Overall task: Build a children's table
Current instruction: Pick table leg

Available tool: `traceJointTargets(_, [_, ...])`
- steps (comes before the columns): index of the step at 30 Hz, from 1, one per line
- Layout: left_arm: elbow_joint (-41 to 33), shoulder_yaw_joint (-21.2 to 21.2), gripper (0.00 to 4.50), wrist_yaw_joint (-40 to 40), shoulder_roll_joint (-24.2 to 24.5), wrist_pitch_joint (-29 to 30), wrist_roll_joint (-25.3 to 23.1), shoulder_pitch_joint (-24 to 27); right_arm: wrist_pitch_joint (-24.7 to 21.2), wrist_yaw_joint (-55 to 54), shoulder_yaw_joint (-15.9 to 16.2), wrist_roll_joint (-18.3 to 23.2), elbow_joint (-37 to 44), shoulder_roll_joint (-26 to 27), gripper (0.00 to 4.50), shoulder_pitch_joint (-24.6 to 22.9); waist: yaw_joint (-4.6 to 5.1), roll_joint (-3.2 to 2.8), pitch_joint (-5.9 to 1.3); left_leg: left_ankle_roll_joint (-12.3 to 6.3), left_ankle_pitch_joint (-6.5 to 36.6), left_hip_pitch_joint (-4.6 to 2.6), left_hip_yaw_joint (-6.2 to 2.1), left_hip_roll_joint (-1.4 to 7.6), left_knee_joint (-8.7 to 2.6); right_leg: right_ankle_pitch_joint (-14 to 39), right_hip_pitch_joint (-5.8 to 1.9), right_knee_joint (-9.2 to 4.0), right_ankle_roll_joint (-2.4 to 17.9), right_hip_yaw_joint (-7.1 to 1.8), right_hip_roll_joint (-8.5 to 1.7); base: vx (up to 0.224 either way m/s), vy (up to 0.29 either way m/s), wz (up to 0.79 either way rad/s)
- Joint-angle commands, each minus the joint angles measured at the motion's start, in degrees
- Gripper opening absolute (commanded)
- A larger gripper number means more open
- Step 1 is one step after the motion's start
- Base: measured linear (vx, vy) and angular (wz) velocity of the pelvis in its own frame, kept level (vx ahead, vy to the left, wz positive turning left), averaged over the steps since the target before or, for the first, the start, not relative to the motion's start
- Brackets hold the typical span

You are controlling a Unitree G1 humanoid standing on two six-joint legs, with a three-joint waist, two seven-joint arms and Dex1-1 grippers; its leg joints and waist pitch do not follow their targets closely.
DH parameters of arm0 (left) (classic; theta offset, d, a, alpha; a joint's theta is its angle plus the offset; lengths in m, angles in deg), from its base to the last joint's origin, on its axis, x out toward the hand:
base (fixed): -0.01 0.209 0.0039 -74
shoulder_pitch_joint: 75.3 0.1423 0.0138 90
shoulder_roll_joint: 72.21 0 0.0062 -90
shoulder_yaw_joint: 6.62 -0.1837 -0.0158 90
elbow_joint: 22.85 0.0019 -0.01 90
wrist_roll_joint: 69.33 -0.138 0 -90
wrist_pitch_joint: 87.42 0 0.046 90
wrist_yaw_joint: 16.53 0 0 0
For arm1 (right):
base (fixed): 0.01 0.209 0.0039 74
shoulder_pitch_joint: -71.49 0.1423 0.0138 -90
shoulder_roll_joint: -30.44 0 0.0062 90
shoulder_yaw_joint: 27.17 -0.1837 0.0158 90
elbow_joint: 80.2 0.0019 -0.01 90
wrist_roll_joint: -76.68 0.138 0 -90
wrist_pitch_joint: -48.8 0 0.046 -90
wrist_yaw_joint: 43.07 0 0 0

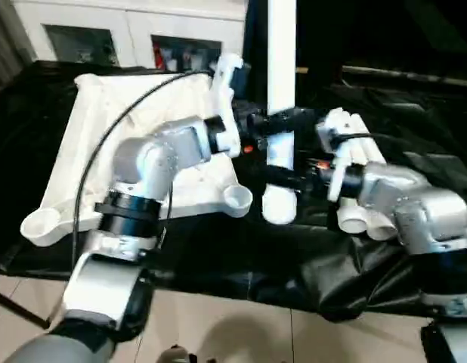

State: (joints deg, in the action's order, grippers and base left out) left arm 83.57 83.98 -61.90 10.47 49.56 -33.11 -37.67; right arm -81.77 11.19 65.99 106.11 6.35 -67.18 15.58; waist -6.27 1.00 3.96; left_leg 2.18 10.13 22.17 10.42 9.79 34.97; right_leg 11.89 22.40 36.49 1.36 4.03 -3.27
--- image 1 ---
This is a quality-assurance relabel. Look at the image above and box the white plastic table leg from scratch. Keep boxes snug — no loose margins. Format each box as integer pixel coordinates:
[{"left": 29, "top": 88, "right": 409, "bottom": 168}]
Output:
[
  {"left": 345, "top": 112, "right": 400, "bottom": 242},
  {"left": 353, "top": 114, "right": 385, "bottom": 164},
  {"left": 326, "top": 107, "right": 369, "bottom": 234},
  {"left": 261, "top": 0, "right": 298, "bottom": 225}
]

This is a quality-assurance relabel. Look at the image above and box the white plastic table top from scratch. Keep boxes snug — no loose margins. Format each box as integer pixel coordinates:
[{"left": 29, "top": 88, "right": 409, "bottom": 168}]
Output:
[{"left": 20, "top": 71, "right": 253, "bottom": 247}]

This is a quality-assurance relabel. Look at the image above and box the long dark metal rod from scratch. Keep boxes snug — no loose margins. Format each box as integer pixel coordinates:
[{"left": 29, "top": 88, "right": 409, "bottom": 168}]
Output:
[{"left": 342, "top": 66, "right": 467, "bottom": 87}]

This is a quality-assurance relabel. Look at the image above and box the white cabinet with glass doors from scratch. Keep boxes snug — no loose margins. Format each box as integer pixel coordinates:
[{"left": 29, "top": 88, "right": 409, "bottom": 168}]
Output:
[{"left": 10, "top": 0, "right": 246, "bottom": 73}]

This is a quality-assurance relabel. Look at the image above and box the grey robot body part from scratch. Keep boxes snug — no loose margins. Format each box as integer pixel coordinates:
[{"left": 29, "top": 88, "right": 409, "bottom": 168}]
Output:
[{"left": 159, "top": 344, "right": 199, "bottom": 363}]

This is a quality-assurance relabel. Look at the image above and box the black plastic mat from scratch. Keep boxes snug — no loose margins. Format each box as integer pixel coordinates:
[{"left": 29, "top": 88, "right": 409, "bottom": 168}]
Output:
[{"left": 0, "top": 60, "right": 467, "bottom": 324}]

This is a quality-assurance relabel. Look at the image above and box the black stand leg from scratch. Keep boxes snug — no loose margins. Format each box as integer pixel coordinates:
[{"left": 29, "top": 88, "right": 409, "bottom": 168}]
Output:
[{"left": 0, "top": 289, "right": 51, "bottom": 329}]

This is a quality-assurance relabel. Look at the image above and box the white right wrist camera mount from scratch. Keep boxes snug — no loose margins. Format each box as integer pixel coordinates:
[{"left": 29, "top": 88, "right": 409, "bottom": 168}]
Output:
[{"left": 315, "top": 107, "right": 355, "bottom": 201}]

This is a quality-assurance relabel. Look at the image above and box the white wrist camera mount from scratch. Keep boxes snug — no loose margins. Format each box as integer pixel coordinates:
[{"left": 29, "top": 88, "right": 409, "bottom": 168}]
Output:
[
  {"left": 206, "top": 54, "right": 252, "bottom": 158},
  {"left": 315, "top": 107, "right": 355, "bottom": 201}
]

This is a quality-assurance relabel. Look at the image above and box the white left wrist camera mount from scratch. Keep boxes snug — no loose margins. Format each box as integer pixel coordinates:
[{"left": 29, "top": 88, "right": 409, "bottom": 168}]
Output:
[{"left": 206, "top": 54, "right": 252, "bottom": 158}]

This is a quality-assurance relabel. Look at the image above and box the black left wrist camera cable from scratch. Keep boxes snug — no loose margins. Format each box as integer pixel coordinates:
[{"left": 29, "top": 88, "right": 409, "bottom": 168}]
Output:
[{"left": 69, "top": 70, "right": 212, "bottom": 274}]

